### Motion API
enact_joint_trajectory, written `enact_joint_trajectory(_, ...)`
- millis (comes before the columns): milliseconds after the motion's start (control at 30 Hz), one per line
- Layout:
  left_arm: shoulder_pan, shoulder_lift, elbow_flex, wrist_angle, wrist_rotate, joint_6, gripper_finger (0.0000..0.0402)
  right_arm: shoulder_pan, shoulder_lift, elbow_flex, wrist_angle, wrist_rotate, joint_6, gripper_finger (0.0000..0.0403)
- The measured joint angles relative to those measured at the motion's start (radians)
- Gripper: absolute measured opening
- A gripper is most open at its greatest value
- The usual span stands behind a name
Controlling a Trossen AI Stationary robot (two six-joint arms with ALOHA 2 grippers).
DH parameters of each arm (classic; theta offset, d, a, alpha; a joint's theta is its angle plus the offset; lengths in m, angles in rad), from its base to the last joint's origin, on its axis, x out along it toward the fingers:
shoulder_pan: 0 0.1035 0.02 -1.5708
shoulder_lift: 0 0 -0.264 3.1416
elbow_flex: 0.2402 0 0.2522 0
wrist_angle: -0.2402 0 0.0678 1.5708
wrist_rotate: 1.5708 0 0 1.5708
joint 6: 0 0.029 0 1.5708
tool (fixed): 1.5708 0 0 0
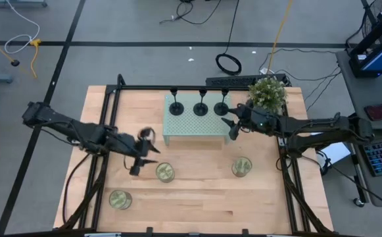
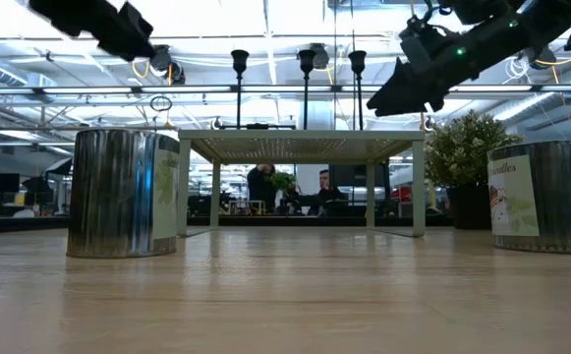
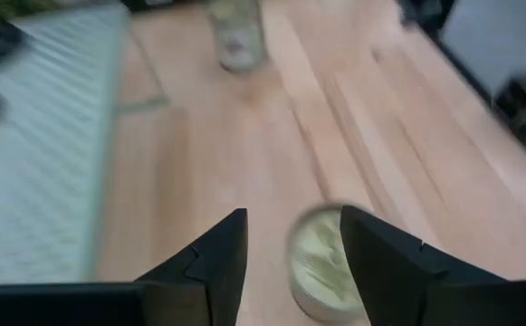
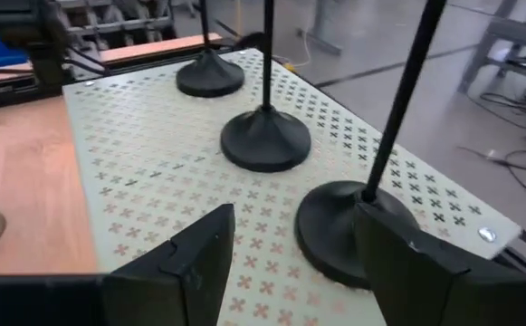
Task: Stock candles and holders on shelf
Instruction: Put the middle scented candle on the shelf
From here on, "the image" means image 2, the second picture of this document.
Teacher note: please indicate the silver labelled candle tin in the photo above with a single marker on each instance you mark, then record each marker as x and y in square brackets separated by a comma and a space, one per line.
[565, 196]
[113, 196]

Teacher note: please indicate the white metal mesh shelf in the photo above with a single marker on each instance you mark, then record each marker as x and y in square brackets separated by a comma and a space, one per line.
[300, 135]

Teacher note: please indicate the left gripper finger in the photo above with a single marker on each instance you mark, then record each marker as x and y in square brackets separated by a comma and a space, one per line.
[128, 41]
[135, 17]

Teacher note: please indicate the black tall candle holder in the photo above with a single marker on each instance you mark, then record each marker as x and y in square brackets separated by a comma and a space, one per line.
[240, 61]
[357, 61]
[307, 61]

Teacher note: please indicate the large dark background screen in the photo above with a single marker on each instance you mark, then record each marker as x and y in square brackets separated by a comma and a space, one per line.
[354, 175]

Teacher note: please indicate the small green background plant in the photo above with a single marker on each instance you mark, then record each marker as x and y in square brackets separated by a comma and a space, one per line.
[283, 181]

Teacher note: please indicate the seated person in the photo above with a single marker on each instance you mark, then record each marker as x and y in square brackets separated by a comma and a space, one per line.
[331, 196]

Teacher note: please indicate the black studio softbox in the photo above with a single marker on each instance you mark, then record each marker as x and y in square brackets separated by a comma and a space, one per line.
[60, 167]

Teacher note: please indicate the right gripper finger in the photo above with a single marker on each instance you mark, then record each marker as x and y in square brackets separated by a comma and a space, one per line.
[398, 73]
[405, 96]

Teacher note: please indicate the black studio umbrella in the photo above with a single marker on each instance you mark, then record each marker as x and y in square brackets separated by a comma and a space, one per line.
[37, 184]

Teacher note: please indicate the black background monitor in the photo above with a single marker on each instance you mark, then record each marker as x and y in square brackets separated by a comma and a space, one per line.
[1, 183]

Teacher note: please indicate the black hanging bar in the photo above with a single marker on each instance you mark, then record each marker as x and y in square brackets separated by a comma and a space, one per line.
[258, 126]

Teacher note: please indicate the black table border rail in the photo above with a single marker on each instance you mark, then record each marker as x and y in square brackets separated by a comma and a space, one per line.
[19, 225]

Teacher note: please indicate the green plant in black pot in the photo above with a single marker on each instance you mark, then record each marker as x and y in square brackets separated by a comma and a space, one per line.
[457, 152]

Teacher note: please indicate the standing person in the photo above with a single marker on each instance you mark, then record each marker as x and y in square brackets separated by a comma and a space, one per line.
[260, 189]

